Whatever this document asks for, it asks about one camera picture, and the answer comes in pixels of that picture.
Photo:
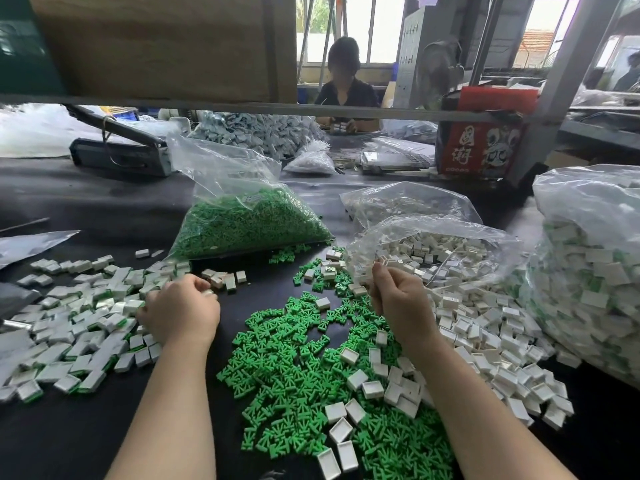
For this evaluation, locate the person's right hand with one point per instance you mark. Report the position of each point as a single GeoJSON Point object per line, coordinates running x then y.
{"type": "Point", "coordinates": [405, 309]}

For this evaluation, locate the person's left hand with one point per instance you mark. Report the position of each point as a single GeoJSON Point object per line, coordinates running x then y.
{"type": "Point", "coordinates": [180, 312]}

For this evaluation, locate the person's left fingers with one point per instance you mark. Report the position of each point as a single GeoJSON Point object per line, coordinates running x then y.
{"type": "Point", "coordinates": [195, 282]}

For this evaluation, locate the person's right fingers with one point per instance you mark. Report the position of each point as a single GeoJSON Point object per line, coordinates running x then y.
{"type": "Point", "coordinates": [382, 279]}

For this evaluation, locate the person's left forearm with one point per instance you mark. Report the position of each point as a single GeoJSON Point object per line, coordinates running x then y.
{"type": "Point", "coordinates": [167, 414]}

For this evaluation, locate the person's right forearm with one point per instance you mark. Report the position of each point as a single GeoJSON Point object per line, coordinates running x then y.
{"type": "Point", "coordinates": [475, 419]}

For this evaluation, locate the open clear bag of boxes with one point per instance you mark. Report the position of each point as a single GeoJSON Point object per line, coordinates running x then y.
{"type": "Point", "coordinates": [440, 254]}

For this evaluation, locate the crumpled clear plastic bag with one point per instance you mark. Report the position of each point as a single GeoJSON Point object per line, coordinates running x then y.
{"type": "Point", "coordinates": [400, 202]}

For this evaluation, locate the clear bag of green clips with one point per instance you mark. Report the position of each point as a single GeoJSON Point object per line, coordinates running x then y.
{"type": "Point", "coordinates": [250, 224]}

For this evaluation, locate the stack of clear flat packets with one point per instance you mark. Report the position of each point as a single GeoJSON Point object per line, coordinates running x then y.
{"type": "Point", "coordinates": [395, 159]}

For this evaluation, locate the pile of green plastic clips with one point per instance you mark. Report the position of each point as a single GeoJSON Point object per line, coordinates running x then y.
{"type": "Point", "coordinates": [285, 364]}

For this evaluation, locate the pile of white-green assembled boxes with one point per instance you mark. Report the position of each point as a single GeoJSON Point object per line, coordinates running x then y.
{"type": "Point", "coordinates": [75, 334]}

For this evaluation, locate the pile of white plastic boxes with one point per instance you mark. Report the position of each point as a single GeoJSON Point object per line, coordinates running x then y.
{"type": "Point", "coordinates": [500, 344]}

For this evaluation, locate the small white filled bag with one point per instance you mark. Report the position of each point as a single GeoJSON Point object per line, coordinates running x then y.
{"type": "Point", "coordinates": [312, 159]}

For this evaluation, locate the grey bag sealing machine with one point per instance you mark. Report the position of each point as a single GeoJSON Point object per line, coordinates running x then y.
{"type": "Point", "coordinates": [125, 154]}

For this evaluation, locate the red printed cardboard box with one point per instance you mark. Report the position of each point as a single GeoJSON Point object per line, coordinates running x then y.
{"type": "Point", "coordinates": [475, 144]}

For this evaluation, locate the bag of white-blue parts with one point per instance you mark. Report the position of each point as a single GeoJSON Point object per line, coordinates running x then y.
{"type": "Point", "coordinates": [260, 132]}

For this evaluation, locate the flat clear plastic bag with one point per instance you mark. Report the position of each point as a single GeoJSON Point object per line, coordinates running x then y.
{"type": "Point", "coordinates": [30, 244]}

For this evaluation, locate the thin metal rod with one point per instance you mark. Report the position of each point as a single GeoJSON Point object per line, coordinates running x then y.
{"type": "Point", "coordinates": [25, 225]}

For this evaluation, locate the blue plastic crate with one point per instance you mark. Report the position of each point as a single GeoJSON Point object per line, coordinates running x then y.
{"type": "Point", "coordinates": [124, 114]}

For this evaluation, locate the large bag of assembled boxes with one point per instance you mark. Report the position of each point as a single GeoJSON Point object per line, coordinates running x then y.
{"type": "Point", "coordinates": [590, 274]}

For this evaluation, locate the grey electric fan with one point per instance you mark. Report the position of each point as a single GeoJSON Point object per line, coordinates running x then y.
{"type": "Point", "coordinates": [440, 69]}

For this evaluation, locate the white plastic sheeting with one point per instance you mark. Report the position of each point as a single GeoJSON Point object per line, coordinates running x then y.
{"type": "Point", "coordinates": [35, 129]}

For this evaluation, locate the white metal cabinet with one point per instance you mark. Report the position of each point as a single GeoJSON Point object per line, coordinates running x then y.
{"type": "Point", "coordinates": [410, 44]}

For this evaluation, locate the brown wooden board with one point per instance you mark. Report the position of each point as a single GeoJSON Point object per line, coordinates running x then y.
{"type": "Point", "coordinates": [150, 44]}

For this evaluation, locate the dark green panel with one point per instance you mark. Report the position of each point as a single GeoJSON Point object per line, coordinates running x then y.
{"type": "Point", "coordinates": [27, 44]}

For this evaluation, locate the grey metal shelf frame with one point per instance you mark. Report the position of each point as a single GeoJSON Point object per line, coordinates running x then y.
{"type": "Point", "coordinates": [565, 69]}

